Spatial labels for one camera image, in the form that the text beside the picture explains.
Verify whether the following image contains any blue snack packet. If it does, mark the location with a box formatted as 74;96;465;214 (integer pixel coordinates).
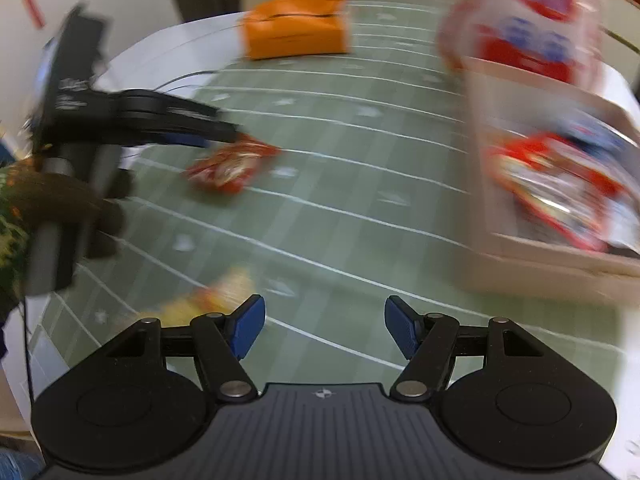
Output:
560;107;640;253

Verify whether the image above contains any thin black cable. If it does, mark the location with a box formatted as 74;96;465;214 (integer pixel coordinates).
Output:
19;297;37;403

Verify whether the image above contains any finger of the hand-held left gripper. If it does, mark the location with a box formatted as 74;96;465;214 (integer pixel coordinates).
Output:
117;89;243;150

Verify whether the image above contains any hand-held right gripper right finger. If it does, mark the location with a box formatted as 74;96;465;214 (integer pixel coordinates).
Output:
384;296;543;401

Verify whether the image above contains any yellow snack packet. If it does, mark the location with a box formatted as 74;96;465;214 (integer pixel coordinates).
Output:
159;266;257;325

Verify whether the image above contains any red and white snack packet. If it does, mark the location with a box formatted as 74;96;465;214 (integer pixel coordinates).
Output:
489;132;628;255

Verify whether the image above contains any orange tissue box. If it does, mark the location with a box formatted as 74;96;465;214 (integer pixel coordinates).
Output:
241;0;352;61

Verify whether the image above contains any person's left hand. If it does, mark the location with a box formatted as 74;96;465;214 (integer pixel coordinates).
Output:
30;172;127;261

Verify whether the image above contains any pink cardboard box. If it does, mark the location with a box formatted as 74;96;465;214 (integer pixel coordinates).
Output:
459;56;640;295

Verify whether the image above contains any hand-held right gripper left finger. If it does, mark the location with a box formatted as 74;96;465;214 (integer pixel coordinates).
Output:
107;294;267;404

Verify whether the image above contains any green checked tablecloth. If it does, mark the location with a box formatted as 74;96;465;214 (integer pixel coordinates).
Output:
30;2;640;376

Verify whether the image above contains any clear bag with red print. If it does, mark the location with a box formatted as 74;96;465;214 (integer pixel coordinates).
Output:
434;0;608;87

